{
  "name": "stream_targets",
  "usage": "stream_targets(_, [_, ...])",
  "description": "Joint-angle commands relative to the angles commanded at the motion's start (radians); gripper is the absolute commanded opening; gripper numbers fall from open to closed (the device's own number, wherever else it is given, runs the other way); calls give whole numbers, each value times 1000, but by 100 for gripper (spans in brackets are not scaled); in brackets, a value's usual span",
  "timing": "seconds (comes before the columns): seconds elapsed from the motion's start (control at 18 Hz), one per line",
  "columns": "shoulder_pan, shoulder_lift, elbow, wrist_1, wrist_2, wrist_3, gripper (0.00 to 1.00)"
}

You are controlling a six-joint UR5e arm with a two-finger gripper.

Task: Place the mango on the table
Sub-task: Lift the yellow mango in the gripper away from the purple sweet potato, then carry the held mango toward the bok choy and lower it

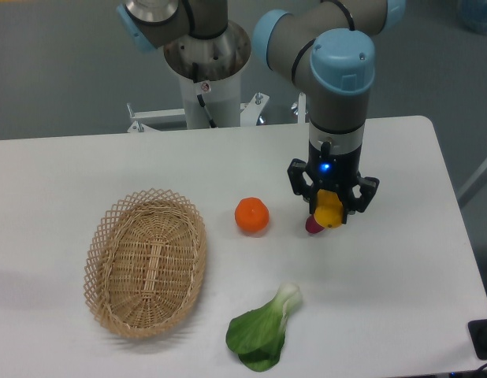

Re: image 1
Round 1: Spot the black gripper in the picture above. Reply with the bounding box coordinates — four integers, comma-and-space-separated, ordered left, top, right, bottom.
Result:
287, 143, 380, 224

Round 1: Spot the yellow red mango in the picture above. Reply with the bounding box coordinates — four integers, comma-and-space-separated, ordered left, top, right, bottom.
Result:
305, 189, 344, 234

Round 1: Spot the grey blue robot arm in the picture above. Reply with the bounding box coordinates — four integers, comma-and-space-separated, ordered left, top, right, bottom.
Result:
117, 1, 406, 233

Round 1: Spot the orange tangerine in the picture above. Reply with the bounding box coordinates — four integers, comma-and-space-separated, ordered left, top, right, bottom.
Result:
234, 197, 270, 234

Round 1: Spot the green bok choy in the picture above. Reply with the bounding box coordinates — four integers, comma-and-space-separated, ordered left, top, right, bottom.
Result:
225, 283, 303, 372

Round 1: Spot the woven wicker basket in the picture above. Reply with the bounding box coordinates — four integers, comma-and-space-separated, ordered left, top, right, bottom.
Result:
84, 189, 207, 339

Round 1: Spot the black device at table edge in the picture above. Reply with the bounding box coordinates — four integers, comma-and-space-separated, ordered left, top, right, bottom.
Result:
468, 319, 487, 360

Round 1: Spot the blue object in corner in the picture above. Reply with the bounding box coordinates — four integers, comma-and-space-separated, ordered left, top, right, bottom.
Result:
457, 0, 487, 35

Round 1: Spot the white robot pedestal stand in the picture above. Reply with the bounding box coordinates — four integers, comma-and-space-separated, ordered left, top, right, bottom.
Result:
127, 21, 270, 133

